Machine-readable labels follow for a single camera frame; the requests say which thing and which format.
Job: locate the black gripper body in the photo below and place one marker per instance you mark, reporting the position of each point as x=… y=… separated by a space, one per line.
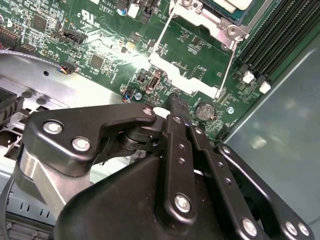
x=112 y=205

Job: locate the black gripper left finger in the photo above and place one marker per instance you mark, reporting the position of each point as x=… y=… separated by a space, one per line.
x=105 y=125

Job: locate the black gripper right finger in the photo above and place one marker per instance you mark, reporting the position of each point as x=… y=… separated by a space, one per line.
x=225 y=185

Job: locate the metal socket cover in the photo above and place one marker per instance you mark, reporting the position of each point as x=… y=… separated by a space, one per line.
x=163 y=64

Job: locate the silver-topped CPU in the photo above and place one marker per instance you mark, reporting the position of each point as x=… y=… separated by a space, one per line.
x=237 y=3

